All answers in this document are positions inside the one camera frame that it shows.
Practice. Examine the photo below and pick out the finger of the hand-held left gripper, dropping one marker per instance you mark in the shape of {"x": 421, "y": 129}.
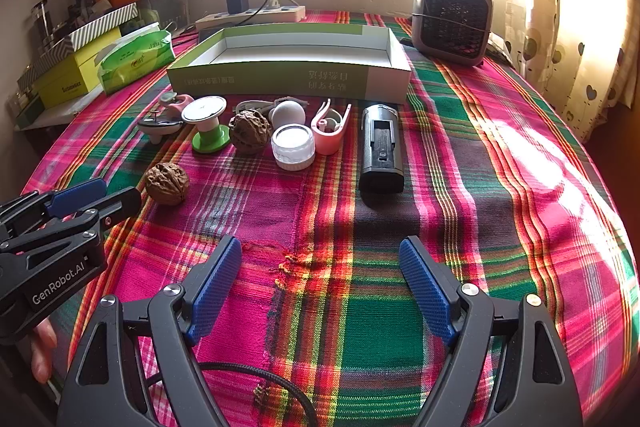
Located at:
{"x": 75, "y": 198}
{"x": 75, "y": 232}

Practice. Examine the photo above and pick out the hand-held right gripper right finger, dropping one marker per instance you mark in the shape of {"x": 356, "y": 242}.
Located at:
{"x": 425, "y": 287}

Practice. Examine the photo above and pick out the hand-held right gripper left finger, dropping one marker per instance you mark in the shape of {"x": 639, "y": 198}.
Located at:
{"x": 215, "y": 292}

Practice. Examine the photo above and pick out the brown walnut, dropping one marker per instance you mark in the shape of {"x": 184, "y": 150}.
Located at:
{"x": 250, "y": 132}
{"x": 167, "y": 183}

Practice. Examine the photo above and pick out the black round disc stand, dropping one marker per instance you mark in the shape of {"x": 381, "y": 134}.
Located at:
{"x": 157, "y": 124}

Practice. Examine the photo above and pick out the black battery pack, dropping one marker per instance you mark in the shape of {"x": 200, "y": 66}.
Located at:
{"x": 382, "y": 167}

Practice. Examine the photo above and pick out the pink plastic clip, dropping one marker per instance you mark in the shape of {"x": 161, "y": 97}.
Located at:
{"x": 175, "y": 104}
{"x": 327, "y": 142}

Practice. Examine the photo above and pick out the green white spool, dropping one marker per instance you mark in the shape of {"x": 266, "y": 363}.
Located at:
{"x": 205, "y": 117}

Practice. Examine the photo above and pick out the white plastic jar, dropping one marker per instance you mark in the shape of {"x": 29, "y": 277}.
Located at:
{"x": 293, "y": 149}

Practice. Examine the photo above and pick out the white round ball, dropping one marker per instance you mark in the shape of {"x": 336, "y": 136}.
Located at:
{"x": 289, "y": 113}

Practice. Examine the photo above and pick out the green white cardboard box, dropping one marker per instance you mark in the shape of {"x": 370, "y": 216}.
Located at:
{"x": 300, "y": 79}

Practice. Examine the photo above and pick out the person's left hand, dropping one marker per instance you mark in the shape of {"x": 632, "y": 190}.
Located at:
{"x": 42, "y": 349}

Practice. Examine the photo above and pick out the plaid tablecloth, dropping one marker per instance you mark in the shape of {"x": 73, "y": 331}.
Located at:
{"x": 500, "y": 207}

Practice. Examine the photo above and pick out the yellow box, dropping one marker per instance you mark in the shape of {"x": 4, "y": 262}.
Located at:
{"x": 70, "y": 79}

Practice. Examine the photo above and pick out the green tissue pack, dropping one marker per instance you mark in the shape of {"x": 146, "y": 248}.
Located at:
{"x": 132, "y": 57}

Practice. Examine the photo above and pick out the striped box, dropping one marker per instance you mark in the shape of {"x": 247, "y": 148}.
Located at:
{"x": 100, "y": 24}

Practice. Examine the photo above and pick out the metal jar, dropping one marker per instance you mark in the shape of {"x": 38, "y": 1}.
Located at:
{"x": 42, "y": 24}

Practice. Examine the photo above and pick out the clear storage container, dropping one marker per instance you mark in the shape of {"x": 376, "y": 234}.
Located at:
{"x": 160, "y": 9}

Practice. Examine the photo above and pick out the black smartphone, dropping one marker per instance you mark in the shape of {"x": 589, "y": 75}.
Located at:
{"x": 210, "y": 34}

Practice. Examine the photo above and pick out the small black adapter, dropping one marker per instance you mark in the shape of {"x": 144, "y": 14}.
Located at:
{"x": 405, "y": 43}

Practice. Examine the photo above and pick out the white power strip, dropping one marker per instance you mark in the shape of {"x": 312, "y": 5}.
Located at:
{"x": 250, "y": 18}

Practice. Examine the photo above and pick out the grey portable fan heater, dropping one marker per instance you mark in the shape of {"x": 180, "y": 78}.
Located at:
{"x": 450, "y": 22}

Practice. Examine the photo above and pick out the cream heart-print curtain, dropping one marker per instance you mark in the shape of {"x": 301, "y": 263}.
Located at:
{"x": 575, "y": 7}

